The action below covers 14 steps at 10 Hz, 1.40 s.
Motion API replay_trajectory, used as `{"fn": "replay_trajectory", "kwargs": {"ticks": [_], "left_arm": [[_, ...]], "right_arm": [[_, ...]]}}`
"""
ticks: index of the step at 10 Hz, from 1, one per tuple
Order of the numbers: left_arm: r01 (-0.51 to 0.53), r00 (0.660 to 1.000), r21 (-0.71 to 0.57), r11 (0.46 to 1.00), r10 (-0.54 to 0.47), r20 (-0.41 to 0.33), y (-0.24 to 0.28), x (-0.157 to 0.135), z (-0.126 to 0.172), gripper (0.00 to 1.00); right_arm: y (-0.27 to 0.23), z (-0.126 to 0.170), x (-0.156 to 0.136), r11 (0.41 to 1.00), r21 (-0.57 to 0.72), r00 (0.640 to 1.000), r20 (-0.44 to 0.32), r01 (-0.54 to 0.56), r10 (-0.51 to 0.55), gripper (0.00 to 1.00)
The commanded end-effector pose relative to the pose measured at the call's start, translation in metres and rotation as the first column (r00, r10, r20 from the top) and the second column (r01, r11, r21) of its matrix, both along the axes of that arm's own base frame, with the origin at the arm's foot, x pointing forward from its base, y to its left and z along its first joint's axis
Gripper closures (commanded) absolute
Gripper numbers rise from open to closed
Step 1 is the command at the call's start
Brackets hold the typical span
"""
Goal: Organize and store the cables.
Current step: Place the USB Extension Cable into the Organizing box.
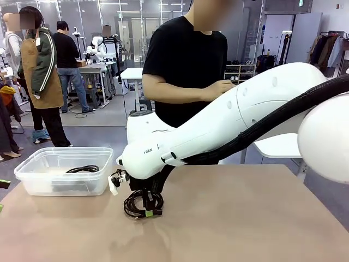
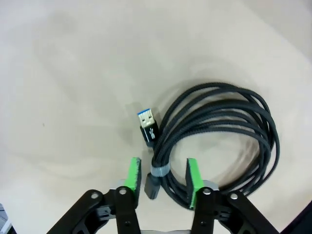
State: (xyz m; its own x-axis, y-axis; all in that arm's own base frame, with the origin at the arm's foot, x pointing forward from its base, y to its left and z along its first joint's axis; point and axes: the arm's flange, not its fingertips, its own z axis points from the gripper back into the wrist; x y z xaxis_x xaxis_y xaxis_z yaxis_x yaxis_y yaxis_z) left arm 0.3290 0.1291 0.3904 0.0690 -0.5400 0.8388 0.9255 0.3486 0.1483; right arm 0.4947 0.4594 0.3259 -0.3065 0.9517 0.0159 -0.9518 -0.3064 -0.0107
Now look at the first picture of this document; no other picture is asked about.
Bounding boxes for person in black t-shirt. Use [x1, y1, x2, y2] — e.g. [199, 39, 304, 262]
[141, 0, 238, 129]

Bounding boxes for man in black shirt jeans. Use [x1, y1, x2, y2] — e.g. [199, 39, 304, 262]
[51, 20, 97, 114]

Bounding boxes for person's right hand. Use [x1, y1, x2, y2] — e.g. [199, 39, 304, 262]
[208, 79, 237, 97]

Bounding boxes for person's right forearm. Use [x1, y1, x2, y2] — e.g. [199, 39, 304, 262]
[142, 74, 216, 104]

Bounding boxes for wooden shoe rack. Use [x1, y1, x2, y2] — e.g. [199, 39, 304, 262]
[224, 64, 257, 82]

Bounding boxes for large white table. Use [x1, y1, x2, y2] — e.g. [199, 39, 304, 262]
[239, 133, 310, 183]

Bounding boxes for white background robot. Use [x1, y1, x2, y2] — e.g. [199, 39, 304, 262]
[86, 34, 109, 63]

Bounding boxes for clear plastic storage box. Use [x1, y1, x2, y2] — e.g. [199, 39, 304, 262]
[14, 147, 115, 197]

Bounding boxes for woman in brown apron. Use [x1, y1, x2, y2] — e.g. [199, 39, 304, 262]
[17, 5, 73, 148]

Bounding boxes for black bags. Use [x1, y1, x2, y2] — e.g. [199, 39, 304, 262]
[257, 54, 276, 73]

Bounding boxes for black tripod pole white top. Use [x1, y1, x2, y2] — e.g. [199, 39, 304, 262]
[279, 30, 293, 67]

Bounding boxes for thin black tripod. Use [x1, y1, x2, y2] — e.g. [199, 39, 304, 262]
[112, 34, 124, 83]

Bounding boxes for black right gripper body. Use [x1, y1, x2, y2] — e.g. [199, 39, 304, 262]
[128, 174, 162, 201]

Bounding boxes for black cable with strap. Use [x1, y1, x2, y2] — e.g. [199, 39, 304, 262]
[123, 189, 165, 219]

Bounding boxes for clothes rack with coats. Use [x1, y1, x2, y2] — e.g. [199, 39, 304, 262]
[306, 30, 349, 80]

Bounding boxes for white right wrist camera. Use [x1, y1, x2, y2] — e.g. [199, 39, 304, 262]
[108, 169, 129, 196]

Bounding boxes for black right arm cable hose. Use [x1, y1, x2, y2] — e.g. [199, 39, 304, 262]
[152, 74, 349, 193]

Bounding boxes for small white desk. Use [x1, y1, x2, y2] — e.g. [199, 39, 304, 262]
[119, 67, 146, 117]

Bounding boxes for black cable with plug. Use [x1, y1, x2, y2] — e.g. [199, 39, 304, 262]
[51, 164, 100, 192]

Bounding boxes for grey work desk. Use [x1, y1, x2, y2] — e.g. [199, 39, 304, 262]
[77, 63, 110, 108]

